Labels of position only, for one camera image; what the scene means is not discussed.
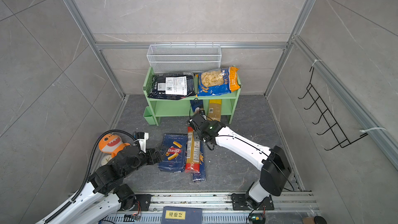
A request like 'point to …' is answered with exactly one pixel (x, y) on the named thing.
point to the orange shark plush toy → (112, 144)
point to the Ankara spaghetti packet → (197, 105)
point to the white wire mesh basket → (184, 58)
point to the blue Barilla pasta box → (173, 154)
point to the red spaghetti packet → (193, 151)
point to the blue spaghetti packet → (201, 176)
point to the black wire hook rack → (334, 129)
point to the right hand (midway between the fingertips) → (200, 131)
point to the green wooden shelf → (181, 108)
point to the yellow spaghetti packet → (214, 110)
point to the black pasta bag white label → (173, 86)
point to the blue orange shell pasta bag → (218, 81)
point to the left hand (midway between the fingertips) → (162, 145)
